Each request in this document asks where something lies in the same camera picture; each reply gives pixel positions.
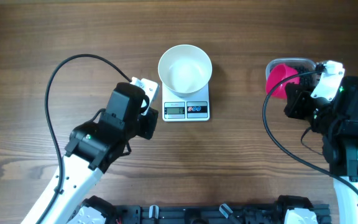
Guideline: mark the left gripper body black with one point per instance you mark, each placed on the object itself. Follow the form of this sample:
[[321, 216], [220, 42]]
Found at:
[[146, 124]]

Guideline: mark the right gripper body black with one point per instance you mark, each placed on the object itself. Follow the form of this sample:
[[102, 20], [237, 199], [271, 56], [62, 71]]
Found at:
[[303, 106]]

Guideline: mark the pink measuring scoop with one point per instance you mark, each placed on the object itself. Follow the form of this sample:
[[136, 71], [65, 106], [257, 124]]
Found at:
[[279, 73]]

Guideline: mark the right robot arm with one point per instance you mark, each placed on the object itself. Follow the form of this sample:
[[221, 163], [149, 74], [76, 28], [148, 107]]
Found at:
[[336, 119]]

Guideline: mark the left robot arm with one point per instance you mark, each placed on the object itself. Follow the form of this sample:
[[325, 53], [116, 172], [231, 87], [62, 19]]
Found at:
[[94, 146]]

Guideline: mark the white digital kitchen scale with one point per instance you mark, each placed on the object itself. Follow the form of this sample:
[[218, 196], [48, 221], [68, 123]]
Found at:
[[195, 107]]

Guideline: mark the white round bowl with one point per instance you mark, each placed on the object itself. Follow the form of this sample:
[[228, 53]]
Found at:
[[185, 69]]

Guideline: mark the clear plastic bean container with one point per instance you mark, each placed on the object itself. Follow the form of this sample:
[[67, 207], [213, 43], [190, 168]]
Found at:
[[302, 65]]

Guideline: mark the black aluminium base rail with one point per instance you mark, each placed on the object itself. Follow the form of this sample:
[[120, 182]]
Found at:
[[286, 209]]

